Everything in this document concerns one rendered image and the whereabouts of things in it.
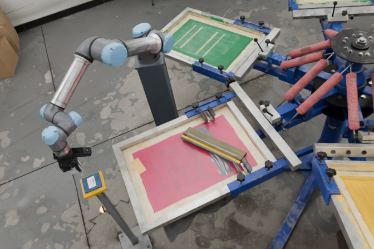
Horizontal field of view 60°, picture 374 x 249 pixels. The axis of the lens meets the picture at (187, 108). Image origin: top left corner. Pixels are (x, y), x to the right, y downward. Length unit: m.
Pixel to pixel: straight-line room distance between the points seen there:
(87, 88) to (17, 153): 1.02
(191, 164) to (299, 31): 2.80
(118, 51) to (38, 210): 1.99
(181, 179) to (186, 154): 0.16
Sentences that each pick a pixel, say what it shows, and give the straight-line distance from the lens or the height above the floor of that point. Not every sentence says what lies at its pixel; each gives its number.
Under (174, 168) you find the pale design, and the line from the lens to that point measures 1.87.
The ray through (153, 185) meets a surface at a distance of 1.84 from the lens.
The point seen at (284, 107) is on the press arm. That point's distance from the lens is 1.98.
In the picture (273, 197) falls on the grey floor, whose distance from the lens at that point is 2.82.
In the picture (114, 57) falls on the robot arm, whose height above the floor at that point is 1.58.
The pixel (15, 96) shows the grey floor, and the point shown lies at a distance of 4.39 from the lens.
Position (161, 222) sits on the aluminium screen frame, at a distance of 1.70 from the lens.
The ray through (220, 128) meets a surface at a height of 0.95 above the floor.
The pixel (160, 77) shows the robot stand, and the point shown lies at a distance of 2.17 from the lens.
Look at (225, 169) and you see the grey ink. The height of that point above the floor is 0.96.
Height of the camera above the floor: 2.54
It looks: 49 degrees down
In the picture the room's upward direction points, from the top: 12 degrees counter-clockwise
